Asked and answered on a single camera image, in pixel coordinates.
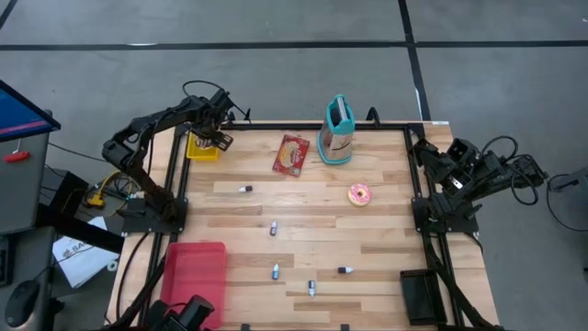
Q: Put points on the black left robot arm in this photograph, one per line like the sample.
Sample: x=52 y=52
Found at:
x=138 y=124

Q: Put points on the red plastic tray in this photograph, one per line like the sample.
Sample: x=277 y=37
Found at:
x=193 y=271

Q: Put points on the pink frosted donut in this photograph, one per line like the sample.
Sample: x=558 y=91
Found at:
x=365 y=198

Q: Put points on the blue monitor screen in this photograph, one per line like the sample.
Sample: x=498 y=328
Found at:
x=18 y=115

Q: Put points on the black arched table clamp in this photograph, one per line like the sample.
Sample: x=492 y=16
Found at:
x=373 y=110

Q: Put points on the yellow plastic basket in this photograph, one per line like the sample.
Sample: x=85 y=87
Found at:
x=202 y=155

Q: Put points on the dark grey stand foot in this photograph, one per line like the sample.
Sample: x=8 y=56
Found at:
x=576 y=179

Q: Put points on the black computer mouse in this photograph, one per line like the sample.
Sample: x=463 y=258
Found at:
x=21 y=303

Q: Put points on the white printed cardboard box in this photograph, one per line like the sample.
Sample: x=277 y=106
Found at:
x=78 y=259

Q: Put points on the red snack packet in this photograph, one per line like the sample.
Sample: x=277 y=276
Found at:
x=291 y=156

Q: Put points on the teal metal box grater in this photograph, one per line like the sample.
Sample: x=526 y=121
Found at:
x=337 y=144

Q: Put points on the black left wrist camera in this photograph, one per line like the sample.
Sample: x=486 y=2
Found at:
x=221 y=100

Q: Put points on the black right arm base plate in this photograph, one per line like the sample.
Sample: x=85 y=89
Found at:
x=459 y=225

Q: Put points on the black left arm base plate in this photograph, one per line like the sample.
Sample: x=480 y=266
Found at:
x=138 y=223

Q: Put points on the black box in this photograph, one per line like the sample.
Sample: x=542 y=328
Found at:
x=59 y=184

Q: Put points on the black plastic tray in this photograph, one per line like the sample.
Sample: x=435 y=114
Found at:
x=420 y=299

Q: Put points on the white tape roll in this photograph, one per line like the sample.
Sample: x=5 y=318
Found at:
x=109 y=265

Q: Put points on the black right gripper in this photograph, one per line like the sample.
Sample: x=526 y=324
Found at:
x=466 y=167

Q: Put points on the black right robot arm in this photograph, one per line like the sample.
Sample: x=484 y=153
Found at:
x=519 y=172

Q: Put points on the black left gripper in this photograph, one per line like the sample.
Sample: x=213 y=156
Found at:
x=213 y=122

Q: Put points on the black metal table frame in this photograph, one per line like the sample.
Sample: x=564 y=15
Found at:
x=298 y=125

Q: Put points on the black diagonal beam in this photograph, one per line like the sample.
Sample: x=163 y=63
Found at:
x=82 y=232

